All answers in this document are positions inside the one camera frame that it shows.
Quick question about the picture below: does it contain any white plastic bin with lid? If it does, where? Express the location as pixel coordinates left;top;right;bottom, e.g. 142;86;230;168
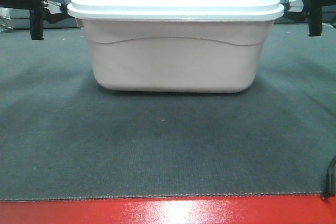
67;0;284;93

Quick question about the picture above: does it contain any dark grey fabric mat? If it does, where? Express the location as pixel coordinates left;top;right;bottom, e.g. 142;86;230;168
1;24;335;201

